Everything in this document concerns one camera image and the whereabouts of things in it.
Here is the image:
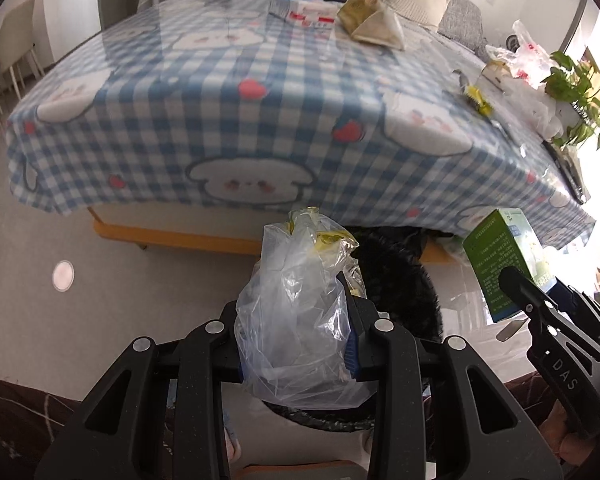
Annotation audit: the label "gold foil bag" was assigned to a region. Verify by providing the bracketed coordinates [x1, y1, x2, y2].
[336, 0, 406, 52]

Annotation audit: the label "clear plastic bag gold wrappers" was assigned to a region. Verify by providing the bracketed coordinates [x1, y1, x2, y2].
[234, 207, 376, 409]

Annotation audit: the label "dark patterned trousers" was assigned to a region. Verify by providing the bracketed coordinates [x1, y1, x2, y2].
[0, 374, 573, 480]

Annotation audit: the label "white plastic bag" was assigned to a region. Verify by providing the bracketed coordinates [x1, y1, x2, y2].
[505, 80, 563, 141]

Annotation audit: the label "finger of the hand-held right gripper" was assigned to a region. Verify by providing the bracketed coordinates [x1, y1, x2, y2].
[555, 280, 600, 333]
[497, 266, 576, 361]

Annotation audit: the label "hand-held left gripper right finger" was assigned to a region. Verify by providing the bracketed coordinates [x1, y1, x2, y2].
[344, 285, 563, 480]

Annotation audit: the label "person's right hand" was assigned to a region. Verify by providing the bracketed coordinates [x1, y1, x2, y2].
[540, 402, 600, 480]

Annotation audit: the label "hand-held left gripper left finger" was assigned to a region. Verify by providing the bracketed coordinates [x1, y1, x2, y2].
[47, 300, 246, 480]

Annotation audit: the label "clear plastic bag red print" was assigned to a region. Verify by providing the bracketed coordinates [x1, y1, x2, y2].
[485, 19, 556, 86]

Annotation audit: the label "yellow snack packet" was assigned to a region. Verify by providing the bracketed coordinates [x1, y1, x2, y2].
[452, 69, 496, 116]

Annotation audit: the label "wooden table frame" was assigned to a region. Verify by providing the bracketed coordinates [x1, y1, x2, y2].
[87, 207, 453, 266]

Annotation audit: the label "round floor drain cover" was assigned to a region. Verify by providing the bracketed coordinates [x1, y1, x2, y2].
[51, 260, 75, 291]

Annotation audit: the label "blue checked bear tablecloth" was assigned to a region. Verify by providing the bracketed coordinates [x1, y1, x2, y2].
[5, 0, 596, 251]

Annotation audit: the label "green carton box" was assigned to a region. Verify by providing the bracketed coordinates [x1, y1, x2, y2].
[462, 208, 556, 323]

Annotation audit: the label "black lined trash bin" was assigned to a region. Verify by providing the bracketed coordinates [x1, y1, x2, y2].
[260, 225, 443, 431]

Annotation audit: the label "black phone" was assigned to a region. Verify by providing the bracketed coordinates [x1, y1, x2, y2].
[542, 140, 588, 203]

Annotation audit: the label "potted green plant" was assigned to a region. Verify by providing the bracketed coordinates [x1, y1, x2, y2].
[542, 51, 600, 163]

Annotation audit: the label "gold tissue box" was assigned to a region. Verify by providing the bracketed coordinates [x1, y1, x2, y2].
[480, 60, 511, 86]

